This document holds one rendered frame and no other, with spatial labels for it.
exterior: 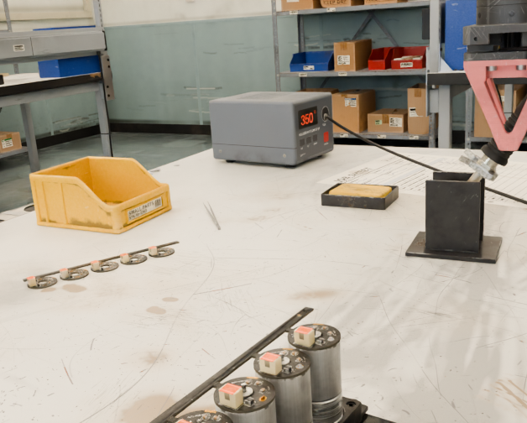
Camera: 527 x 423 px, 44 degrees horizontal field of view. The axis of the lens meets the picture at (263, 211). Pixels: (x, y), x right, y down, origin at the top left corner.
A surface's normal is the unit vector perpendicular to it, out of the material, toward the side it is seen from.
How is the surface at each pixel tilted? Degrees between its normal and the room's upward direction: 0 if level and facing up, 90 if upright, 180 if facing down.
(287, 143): 90
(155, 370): 0
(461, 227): 90
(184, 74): 90
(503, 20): 90
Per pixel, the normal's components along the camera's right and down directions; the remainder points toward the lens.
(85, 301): -0.07, -0.96
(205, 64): -0.49, 0.27
